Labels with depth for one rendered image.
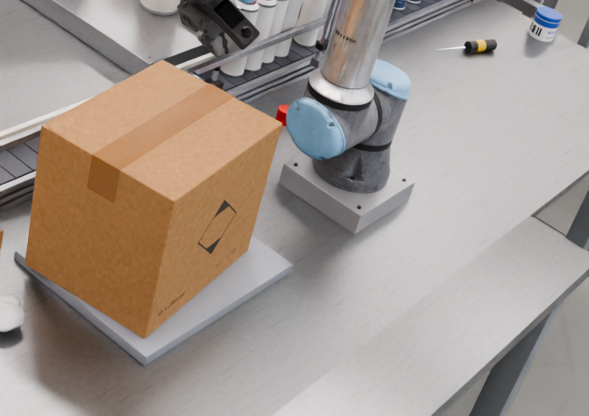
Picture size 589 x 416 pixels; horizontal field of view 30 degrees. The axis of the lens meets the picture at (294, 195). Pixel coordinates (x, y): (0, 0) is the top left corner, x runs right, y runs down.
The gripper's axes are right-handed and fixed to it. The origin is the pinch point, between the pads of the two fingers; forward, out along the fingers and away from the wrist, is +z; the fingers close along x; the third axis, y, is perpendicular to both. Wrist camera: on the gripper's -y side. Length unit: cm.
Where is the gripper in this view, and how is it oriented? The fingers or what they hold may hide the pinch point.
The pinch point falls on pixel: (226, 55)
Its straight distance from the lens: 227.7
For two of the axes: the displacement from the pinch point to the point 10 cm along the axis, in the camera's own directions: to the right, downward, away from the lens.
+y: -7.6, -5.2, 4.0
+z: 1.0, 5.1, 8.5
